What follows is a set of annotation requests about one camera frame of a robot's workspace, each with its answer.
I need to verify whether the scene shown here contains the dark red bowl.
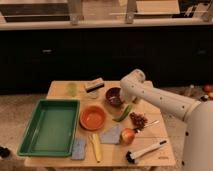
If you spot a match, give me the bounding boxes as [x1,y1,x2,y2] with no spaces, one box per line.
[105,87,123,107]

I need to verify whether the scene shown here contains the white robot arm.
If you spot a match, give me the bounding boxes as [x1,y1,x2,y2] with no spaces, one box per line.
[120,69,213,171]

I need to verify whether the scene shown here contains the black white board eraser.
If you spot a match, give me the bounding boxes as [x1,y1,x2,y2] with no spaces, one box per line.
[85,78,104,93]

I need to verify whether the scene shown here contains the clear small bowl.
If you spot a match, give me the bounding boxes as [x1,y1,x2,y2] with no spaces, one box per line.
[88,90,99,99]

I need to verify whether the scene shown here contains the light green cup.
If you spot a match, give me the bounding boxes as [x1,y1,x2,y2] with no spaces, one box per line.
[67,82,77,97]

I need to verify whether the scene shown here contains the orange bowl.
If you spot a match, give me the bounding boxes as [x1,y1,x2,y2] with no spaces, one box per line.
[79,105,106,131]

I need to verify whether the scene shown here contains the wooden table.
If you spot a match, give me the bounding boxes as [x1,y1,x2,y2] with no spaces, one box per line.
[24,81,176,169]

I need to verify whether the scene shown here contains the bunch of dark grapes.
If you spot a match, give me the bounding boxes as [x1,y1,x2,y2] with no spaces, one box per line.
[130,112,148,130]

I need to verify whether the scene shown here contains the grey folded cloth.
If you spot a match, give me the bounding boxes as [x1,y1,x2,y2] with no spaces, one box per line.
[100,124,122,144]

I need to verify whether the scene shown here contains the red apple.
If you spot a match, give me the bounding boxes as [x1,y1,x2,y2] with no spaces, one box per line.
[121,128,135,144]

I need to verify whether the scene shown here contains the yellow banana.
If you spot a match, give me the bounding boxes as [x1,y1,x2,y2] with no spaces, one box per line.
[89,134,102,162]

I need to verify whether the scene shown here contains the metal spoon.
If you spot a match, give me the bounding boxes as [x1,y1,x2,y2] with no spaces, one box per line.
[134,120,160,133]

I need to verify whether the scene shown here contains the blue sponge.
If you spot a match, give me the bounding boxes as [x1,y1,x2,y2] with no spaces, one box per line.
[71,138,86,160]

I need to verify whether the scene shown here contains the green plastic tray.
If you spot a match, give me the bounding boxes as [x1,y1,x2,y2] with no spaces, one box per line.
[17,99,80,157]

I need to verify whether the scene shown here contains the white handled black brush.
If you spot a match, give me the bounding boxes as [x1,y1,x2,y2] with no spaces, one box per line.
[126,140,167,164]

